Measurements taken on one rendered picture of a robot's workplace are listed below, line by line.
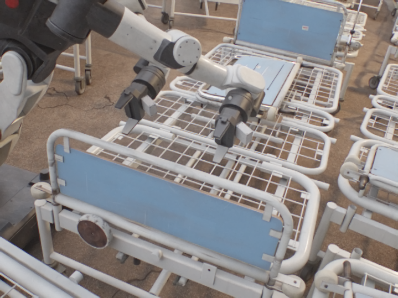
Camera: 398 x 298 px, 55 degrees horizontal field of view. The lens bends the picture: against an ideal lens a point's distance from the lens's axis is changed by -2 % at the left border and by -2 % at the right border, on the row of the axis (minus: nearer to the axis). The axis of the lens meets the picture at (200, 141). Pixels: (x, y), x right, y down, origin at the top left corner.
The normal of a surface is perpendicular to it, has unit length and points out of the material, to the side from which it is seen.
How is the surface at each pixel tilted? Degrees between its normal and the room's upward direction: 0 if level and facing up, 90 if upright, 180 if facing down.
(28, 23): 118
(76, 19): 90
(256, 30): 90
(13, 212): 0
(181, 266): 90
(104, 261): 0
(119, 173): 90
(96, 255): 0
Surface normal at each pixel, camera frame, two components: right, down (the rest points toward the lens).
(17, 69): -0.29, 0.48
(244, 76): 0.58, -0.31
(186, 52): 0.40, 0.42
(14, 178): 0.11, -0.84
